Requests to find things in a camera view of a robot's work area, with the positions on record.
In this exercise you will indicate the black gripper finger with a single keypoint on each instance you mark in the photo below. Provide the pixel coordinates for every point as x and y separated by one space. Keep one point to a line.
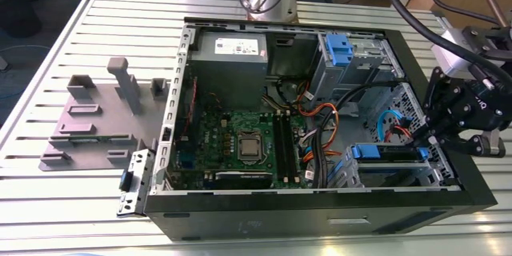
477 145
437 94

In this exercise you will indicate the hard disk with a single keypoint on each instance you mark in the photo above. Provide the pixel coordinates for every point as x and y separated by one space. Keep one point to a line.
369 151

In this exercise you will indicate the metal disk bay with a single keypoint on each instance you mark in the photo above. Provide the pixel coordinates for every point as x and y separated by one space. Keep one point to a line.
393 165

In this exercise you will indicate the grey metal drive cage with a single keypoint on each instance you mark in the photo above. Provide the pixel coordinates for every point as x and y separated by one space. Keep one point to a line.
353 79

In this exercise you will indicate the blue plastic drive latch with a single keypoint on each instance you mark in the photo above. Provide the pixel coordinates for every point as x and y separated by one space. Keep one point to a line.
339 49

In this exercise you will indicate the black RAM slot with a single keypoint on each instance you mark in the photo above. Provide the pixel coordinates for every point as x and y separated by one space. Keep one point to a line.
281 148
293 148

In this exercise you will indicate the CPU socket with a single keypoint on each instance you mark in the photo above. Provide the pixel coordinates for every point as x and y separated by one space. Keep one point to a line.
249 133

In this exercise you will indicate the silver CPU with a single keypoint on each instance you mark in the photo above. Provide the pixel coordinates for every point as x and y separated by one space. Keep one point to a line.
250 147

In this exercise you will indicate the grey power supply unit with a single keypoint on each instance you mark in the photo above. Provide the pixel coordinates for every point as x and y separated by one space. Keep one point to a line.
229 82

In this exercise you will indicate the black open PC case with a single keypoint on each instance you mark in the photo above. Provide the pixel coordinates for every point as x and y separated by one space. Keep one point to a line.
281 220

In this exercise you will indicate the black graphics card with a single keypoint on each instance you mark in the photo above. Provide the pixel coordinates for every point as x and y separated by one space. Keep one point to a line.
245 178

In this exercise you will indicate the green motherboard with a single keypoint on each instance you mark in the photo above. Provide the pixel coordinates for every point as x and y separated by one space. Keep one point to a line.
213 148

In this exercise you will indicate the metal expansion card retainer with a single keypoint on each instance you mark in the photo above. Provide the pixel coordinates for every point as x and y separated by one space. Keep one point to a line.
138 178

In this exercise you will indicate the grey plastic parts rack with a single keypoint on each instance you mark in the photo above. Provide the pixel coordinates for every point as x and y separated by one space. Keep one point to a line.
109 112

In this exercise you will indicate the green RAM stick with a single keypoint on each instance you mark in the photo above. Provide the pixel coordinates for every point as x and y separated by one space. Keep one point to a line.
90 139

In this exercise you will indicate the black office chair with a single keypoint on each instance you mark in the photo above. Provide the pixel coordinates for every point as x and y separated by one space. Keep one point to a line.
21 13

